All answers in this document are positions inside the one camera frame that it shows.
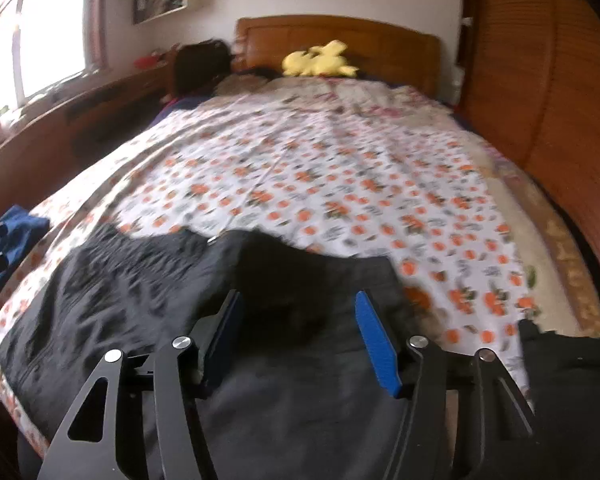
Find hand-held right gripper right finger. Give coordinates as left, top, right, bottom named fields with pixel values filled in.
left=355, top=289, right=547, bottom=480

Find dark backpack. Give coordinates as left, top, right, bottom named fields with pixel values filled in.
left=172, top=39, right=234, bottom=99

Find beige mattress pad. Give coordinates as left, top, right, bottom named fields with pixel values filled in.
left=472, top=130, right=600, bottom=341

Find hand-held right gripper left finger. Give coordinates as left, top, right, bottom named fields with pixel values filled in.
left=36, top=289, right=244, bottom=480

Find wooden window cabinet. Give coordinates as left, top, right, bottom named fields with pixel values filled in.
left=0, top=60, right=182, bottom=188

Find window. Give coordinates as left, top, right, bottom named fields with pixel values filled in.
left=0, top=0, right=107, bottom=111

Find folded blue clothes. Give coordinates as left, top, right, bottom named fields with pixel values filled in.
left=0, top=204, right=52, bottom=313

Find wooden headboard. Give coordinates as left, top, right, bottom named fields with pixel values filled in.
left=235, top=16, right=442, bottom=97

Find orange floral bed sheet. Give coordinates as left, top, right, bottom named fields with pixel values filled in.
left=0, top=80, right=543, bottom=458

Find pale patterned blanket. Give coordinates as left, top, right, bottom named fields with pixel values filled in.
left=214, top=74, right=481, bottom=128

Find wooden slatted wardrobe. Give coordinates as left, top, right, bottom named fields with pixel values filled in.
left=454, top=0, right=600, bottom=311

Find yellow plush toy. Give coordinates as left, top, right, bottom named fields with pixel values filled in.
left=281, top=39, right=360, bottom=79

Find black jacket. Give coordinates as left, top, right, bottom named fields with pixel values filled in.
left=0, top=224, right=600, bottom=480

